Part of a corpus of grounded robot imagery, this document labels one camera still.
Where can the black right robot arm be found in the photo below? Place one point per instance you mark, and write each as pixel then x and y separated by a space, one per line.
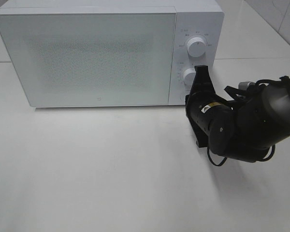
pixel 245 128

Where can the white control knob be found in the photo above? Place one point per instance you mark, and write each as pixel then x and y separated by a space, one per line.
pixel 196 46
pixel 188 76

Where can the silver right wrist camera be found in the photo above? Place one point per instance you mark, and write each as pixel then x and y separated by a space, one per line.
pixel 244 85

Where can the white microwave door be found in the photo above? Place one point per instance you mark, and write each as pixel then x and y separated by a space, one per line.
pixel 91 60

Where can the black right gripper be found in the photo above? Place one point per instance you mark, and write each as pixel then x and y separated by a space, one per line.
pixel 199 102

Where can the white microwave oven body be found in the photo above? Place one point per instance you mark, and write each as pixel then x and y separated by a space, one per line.
pixel 192 17

